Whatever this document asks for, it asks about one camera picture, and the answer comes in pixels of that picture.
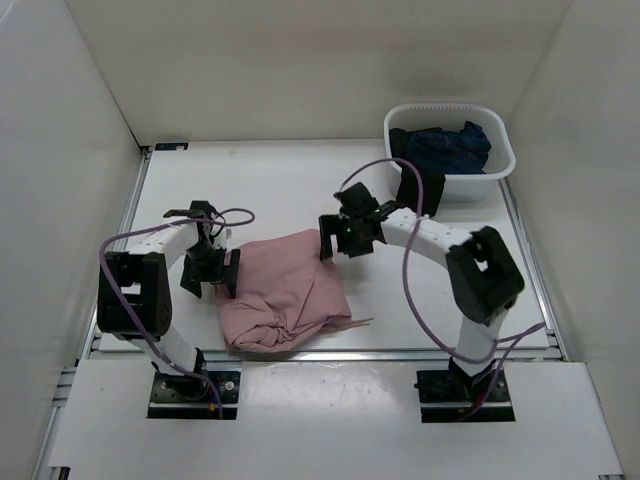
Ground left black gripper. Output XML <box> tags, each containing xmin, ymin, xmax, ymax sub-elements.
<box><xmin>181</xmin><ymin>241</ymin><xmax>240</xmax><ymax>298</ymax></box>

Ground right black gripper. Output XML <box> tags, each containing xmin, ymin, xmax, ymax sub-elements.
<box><xmin>318</xmin><ymin>213</ymin><xmax>373</xmax><ymax>261</ymax></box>

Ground pink trousers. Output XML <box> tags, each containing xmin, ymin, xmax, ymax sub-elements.
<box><xmin>216</xmin><ymin>229</ymin><xmax>370</xmax><ymax>353</ymax></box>

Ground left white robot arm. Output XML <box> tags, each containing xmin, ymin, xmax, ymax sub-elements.
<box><xmin>97</xmin><ymin>200</ymin><xmax>241</xmax><ymax>410</ymax></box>

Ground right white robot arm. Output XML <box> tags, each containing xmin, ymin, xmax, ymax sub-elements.
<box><xmin>319</xmin><ymin>201</ymin><xmax>525</xmax><ymax>400</ymax></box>

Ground blue label sticker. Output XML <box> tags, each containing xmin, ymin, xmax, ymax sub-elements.
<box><xmin>154</xmin><ymin>142</ymin><xmax>189</xmax><ymax>151</ymax></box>

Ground white plastic basket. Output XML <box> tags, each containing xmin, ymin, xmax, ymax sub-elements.
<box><xmin>383</xmin><ymin>102</ymin><xmax>516</xmax><ymax>203</ymax></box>

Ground dark blue garment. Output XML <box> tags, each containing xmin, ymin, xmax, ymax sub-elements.
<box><xmin>404</xmin><ymin>121</ymin><xmax>492</xmax><ymax>175</ymax></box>

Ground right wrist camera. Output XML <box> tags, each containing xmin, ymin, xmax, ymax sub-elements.
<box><xmin>334</xmin><ymin>182</ymin><xmax>379</xmax><ymax>217</ymax></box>

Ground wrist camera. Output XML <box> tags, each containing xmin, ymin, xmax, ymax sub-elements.
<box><xmin>334</xmin><ymin>182</ymin><xmax>379</xmax><ymax>217</ymax></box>
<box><xmin>163</xmin><ymin>200</ymin><xmax>230</xmax><ymax>248</ymax></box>

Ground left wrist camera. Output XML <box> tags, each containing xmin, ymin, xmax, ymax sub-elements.
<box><xmin>163</xmin><ymin>200</ymin><xmax>230</xmax><ymax>248</ymax></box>

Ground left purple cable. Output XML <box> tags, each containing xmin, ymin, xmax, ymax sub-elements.
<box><xmin>99</xmin><ymin>208</ymin><xmax>256</xmax><ymax>416</ymax></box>

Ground purple cable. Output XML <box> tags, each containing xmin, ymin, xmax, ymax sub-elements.
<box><xmin>339</xmin><ymin>158</ymin><xmax>546</xmax><ymax>396</ymax></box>
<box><xmin>99</xmin><ymin>208</ymin><xmax>256</xmax><ymax>416</ymax></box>

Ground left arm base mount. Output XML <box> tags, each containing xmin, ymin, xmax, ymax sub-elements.
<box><xmin>147</xmin><ymin>354</ymin><xmax>241</xmax><ymax>420</ymax></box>

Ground aluminium front rail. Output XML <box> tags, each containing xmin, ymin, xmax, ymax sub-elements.
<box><xmin>88</xmin><ymin>346</ymin><xmax>563</xmax><ymax>363</ymax></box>

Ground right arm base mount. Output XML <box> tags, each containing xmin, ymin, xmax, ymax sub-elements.
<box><xmin>414</xmin><ymin>370</ymin><xmax>516</xmax><ymax>424</ymax></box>

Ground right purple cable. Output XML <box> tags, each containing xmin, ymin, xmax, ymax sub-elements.
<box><xmin>339</xmin><ymin>158</ymin><xmax>546</xmax><ymax>396</ymax></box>

